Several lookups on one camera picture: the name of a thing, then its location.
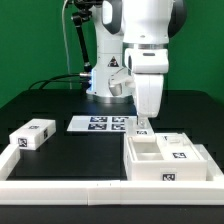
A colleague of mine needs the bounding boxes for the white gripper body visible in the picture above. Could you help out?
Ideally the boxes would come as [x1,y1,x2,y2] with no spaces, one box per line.
[134,74,164,118]

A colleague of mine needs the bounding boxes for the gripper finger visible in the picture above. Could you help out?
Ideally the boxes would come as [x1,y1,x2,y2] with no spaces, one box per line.
[138,117,145,128]

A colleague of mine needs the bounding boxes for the white cabinet body box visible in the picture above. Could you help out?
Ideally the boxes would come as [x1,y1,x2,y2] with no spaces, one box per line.
[123,133,207,181]

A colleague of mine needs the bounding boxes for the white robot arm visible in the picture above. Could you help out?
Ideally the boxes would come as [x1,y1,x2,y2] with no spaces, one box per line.
[87,0,187,129]

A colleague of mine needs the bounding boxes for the white cabinet top block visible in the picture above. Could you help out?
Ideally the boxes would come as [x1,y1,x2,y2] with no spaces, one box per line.
[9,119,56,150]

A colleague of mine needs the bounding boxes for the white base tag plate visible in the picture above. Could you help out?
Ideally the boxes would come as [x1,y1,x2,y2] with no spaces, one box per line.
[67,116,128,132]

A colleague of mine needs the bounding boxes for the black cable bundle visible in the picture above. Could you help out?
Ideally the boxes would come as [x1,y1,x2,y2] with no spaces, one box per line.
[28,73,88,91]

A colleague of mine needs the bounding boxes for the grey vertical cable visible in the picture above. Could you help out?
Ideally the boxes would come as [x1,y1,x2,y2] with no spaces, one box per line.
[61,0,74,90]

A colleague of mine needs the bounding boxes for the white U-shaped frame fence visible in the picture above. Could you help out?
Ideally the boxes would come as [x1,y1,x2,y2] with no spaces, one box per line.
[0,145,224,205]

